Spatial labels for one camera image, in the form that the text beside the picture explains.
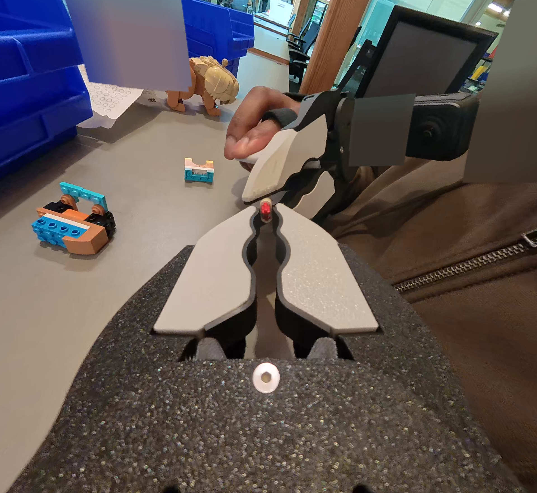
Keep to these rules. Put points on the wooden pillar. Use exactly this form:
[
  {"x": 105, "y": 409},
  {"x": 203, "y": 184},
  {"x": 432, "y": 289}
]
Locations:
[{"x": 344, "y": 15}]

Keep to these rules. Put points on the black office chair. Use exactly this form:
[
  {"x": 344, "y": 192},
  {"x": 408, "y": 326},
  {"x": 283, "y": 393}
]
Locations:
[{"x": 300, "y": 53}]

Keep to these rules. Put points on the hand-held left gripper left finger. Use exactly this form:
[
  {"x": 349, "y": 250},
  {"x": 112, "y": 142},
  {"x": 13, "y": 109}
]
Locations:
[{"x": 210, "y": 288}]

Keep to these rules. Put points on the person's right hand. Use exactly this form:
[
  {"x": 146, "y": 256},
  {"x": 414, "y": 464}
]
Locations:
[{"x": 252, "y": 120}]

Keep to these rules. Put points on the blue plastic bin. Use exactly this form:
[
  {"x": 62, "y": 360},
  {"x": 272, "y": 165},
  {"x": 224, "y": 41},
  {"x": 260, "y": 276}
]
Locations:
[
  {"x": 214, "y": 32},
  {"x": 33, "y": 82}
]

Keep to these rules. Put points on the printed paper sheet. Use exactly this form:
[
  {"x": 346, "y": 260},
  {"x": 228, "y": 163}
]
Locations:
[{"x": 109, "y": 103}]

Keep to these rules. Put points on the blue orange toy brick assembly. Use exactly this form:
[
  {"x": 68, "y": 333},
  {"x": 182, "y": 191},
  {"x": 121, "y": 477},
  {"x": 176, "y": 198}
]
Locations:
[{"x": 71, "y": 225}]

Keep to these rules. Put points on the small multicoloured toy brick block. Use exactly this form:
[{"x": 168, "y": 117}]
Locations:
[{"x": 199, "y": 170}]

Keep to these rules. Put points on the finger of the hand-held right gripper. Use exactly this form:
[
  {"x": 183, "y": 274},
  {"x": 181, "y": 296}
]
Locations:
[
  {"x": 320, "y": 195},
  {"x": 289, "y": 153}
]

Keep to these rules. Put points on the brown toy brick model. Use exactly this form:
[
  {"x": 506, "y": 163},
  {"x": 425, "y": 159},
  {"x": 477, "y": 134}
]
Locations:
[{"x": 210, "y": 82}]

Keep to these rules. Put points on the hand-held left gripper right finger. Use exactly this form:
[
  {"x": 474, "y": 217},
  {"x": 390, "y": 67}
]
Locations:
[{"x": 327, "y": 288}]

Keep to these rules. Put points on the toy axle with orange ends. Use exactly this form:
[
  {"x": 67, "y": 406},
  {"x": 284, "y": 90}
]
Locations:
[{"x": 265, "y": 210}]

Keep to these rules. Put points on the large black screen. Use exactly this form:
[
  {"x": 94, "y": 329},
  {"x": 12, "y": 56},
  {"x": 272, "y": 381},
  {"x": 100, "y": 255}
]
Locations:
[{"x": 428, "y": 53}]

